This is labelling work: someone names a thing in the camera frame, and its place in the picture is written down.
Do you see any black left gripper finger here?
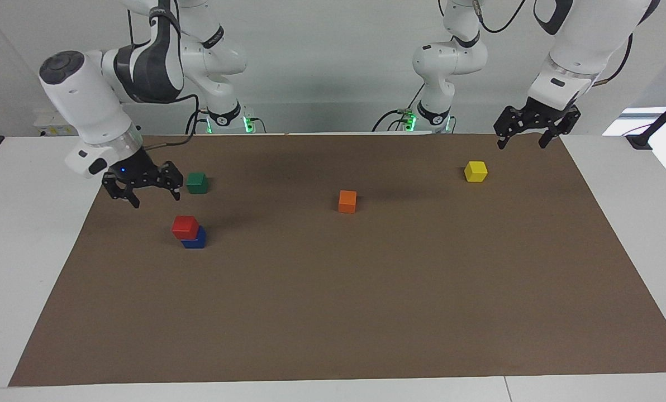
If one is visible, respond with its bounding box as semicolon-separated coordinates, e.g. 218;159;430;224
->
493;107;527;151
538;108;582;150

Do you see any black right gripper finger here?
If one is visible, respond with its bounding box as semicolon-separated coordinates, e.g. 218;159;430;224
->
102;174;142;210
156;160;185;203

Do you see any red wooden block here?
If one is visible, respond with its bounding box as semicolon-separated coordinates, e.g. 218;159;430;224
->
171;215;200;241

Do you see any green wooden block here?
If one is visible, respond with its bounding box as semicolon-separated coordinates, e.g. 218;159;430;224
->
185;171;209;195

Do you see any yellow wooden block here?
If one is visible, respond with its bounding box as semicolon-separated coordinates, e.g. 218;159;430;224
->
464;160;489;184

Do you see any blue wooden block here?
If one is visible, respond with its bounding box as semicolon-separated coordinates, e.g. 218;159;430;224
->
180;226;207;250

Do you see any white power strip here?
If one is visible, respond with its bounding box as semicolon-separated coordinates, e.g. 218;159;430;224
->
34;109;81;138

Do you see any brown table mat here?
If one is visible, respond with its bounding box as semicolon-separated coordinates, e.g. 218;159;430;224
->
9;133;666;387

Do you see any black base cable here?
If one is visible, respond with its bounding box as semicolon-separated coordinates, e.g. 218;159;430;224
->
372;83;426;133
185;108;212;135

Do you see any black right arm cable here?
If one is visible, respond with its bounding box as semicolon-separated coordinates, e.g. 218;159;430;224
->
125;6;201;151

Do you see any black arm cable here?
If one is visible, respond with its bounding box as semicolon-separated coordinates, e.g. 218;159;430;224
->
437;0;634;88
125;6;201;151

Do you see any black camera stand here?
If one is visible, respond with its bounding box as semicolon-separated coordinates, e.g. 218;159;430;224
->
626;88;666;151

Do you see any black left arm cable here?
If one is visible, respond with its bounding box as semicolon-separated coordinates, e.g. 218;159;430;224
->
437;0;634;88

